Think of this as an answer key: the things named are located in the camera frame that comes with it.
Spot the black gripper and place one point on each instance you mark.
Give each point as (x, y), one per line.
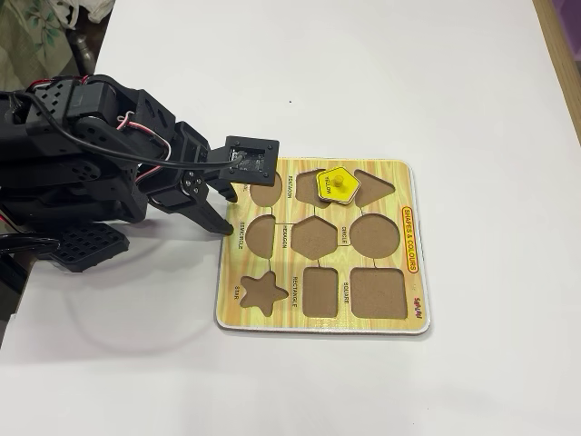
(192, 183)

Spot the yellow pentagon puzzle piece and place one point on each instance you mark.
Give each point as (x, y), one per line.
(347, 188)

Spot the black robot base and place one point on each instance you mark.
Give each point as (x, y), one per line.
(27, 213)

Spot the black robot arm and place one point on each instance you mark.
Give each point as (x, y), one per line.
(45, 150)

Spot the wooden shape puzzle board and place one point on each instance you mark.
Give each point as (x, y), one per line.
(395, 191)

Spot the black grid clamp plate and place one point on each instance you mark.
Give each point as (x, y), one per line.
(86, 245)

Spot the white plastic bag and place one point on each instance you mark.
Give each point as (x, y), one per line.
(91, 9)

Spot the beige patterned cloth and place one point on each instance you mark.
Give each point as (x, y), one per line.
(27, 45)

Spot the light wooden edge strip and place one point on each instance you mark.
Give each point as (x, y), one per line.
(563, 54)

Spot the purple box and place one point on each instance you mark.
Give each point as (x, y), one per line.
(569, 13)

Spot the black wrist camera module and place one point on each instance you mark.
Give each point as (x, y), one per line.
(252, 159)

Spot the grey metal post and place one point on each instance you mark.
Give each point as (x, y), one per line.
(84, 54)

